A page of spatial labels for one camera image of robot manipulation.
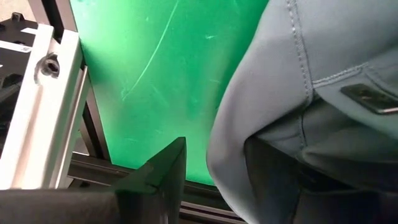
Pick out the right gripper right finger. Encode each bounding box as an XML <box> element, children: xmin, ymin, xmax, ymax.
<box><xmin>244</xmin><ymin>136</ymin><xmax>398</xmax><ymax>224</ymax></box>

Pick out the black box with white labels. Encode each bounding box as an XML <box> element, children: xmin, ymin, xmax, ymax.
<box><xmin>0</xmin><ymin>12</ymin><xmax>40</xmax><ymax>150</ymax></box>

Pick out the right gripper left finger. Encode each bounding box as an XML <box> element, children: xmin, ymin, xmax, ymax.
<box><xmin>0</xmin><ymin>136</ymin><xmax>187</xmax><ymax>224</ymax></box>

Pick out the green table mat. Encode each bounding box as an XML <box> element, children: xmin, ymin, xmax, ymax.
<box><xmin>70</xmin><ymin>0</ymin><xmax>270</xmax><ymax>186</ymax></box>

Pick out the grey-blue garment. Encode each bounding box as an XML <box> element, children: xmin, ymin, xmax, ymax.
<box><xmin>206</xmin><ymin>0</ymin><xmax>398</xmax><ymax>224</ymax></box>

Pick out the black aluminium table frame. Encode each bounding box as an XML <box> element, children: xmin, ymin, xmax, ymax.
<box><xmin>27</xmin><ymin>0</ymin><xmax>246</xmax><ymax>224</ymax></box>

